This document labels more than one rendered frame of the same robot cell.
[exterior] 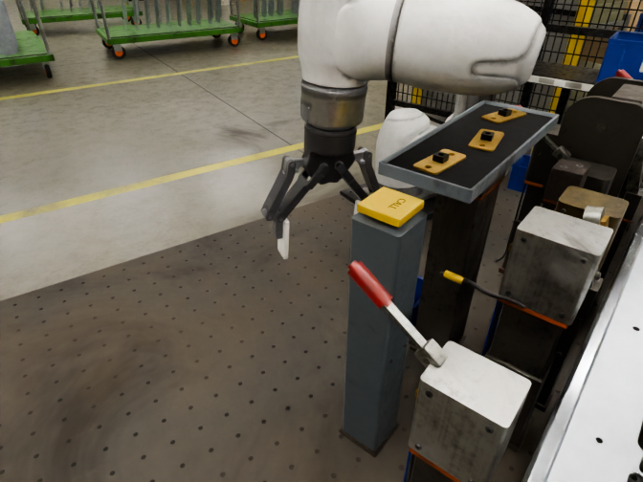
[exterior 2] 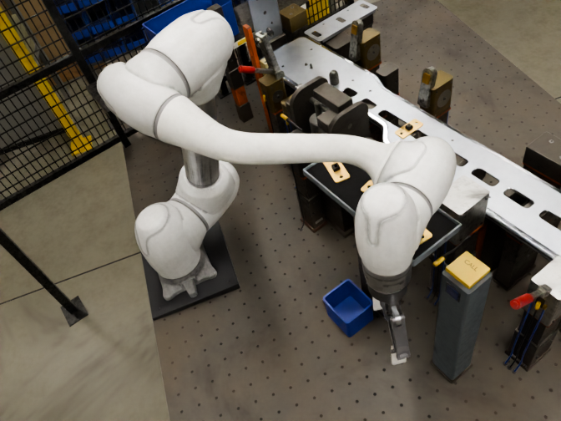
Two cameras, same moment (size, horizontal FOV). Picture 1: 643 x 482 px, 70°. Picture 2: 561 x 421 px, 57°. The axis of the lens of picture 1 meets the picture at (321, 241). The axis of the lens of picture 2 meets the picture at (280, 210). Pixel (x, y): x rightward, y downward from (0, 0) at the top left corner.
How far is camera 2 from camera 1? 97 cm
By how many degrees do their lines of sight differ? 48
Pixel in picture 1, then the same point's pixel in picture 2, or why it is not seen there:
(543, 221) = (452, 200)
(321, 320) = (342, 375)
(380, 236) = (484, 284)
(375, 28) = (427, 215)
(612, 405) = (542, 230)
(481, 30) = (450, 168)
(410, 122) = (172, 219)
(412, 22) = (433, 195)
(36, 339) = not seen: outside the picture
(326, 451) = (467, 395)
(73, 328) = not seen: outside the picture
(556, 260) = (476, 209)
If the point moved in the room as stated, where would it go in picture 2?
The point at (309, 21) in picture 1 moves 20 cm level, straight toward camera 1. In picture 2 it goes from (405, 248) to (540, 260)
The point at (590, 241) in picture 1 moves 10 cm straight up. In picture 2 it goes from (475, 189) to (480, 158)
